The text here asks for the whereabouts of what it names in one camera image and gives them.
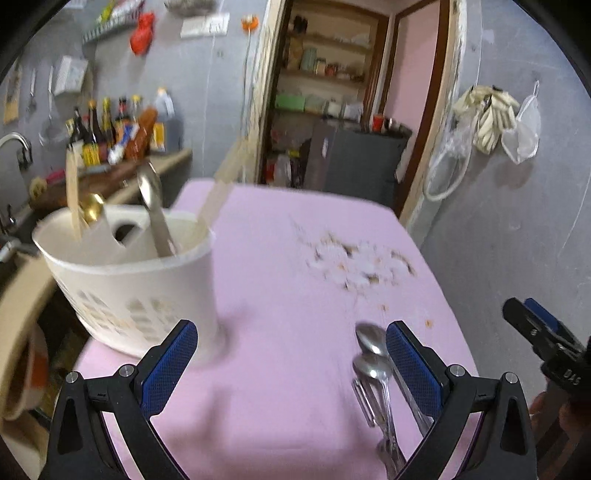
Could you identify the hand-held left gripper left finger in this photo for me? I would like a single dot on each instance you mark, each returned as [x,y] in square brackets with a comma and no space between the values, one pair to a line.
[168,364]

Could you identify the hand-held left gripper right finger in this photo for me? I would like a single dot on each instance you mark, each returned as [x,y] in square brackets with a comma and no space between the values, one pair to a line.
[411,364]

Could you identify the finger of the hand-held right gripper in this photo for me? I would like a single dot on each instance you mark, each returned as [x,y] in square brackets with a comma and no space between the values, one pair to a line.
[524,323]
[547,318]

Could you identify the plain steel spoon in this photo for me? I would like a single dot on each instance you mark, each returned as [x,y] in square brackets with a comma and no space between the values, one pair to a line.
[371,339]

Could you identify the white plastic utensil holder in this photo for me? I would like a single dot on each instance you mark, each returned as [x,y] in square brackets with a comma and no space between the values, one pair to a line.
[138,286]

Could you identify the wooden chopstick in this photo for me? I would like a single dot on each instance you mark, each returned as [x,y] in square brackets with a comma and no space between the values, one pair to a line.
[212,203]
[72,194]

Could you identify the small gold spoon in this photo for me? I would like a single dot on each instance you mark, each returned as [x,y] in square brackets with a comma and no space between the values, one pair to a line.
[92,205]

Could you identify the person's right hand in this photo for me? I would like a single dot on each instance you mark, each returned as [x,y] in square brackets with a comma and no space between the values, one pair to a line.
[575,420]

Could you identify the pink floral tablecloth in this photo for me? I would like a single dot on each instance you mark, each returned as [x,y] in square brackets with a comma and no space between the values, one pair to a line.
[286,300]

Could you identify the orange and white ceramic bowl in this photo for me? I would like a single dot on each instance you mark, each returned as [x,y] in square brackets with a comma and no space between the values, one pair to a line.
[27,369]

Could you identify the dark grey cabinet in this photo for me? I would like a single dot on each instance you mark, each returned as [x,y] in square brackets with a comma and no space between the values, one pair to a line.
[355,166]

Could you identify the yellow sponge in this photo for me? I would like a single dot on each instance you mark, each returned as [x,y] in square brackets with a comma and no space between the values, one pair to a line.
[38,187]

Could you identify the orange seasoning packet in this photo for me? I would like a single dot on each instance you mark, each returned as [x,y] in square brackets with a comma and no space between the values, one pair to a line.
[141,138]

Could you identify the row of sauce bottles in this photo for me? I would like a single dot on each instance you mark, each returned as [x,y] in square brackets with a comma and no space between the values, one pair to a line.
[97,138]

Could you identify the red cup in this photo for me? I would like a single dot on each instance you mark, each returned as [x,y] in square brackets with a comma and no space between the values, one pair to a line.
[378,123]

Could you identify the chrome faucet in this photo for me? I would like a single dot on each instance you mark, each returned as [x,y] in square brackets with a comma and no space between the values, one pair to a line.
[16,138]

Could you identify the green box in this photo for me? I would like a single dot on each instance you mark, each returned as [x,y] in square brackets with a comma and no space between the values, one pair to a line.
[291,101]

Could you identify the hanging metal utensil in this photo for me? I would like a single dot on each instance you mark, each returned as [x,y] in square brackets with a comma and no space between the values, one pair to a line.
[31,97]

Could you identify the white paper box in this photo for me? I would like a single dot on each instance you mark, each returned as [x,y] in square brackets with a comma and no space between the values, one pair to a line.
[70,76]

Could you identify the wooden knife holder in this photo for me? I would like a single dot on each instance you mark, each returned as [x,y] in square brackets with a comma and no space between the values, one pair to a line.
[13,97]

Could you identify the green canister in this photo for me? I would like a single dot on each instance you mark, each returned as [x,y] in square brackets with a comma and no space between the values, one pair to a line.
[309,60]

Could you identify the wooden shelf unit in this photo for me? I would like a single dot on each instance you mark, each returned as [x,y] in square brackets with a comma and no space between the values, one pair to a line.
[323,50]

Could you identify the red plastic bag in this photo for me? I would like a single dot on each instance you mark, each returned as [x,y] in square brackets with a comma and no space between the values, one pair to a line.
[142,34]

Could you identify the hanging clear plastic bag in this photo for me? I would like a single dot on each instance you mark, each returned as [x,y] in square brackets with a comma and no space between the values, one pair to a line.
[189,4]

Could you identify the pale door frame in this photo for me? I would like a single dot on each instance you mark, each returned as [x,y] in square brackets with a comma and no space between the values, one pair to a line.
[443,138]

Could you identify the white wall socket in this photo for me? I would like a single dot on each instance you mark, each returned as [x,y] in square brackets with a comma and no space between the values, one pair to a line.
[205,25]

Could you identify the metal wall rack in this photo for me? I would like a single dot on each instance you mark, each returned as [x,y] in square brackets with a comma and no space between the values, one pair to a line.
[115,18]

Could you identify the orange wall hook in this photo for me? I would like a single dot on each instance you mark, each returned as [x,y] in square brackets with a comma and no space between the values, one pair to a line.
[249,23]

